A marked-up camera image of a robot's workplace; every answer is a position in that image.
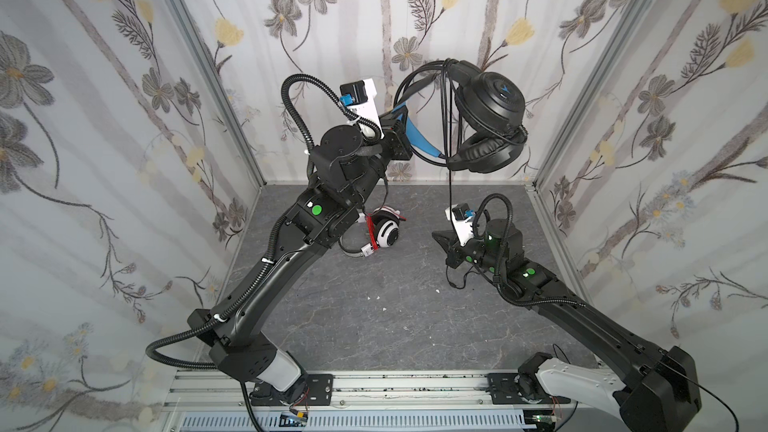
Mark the white vented cable duct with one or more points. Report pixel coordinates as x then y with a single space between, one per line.
398 420

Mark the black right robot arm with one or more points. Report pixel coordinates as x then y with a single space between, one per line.
647 387

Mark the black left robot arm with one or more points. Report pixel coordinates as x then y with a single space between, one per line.
346 165

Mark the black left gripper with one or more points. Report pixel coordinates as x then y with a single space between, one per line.
396 136

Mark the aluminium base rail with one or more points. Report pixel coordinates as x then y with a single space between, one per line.
408 387

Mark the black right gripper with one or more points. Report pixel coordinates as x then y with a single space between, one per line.
454 249

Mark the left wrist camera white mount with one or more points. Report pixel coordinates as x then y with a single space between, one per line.
359 97

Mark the white black headphones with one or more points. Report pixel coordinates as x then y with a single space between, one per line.
383 227

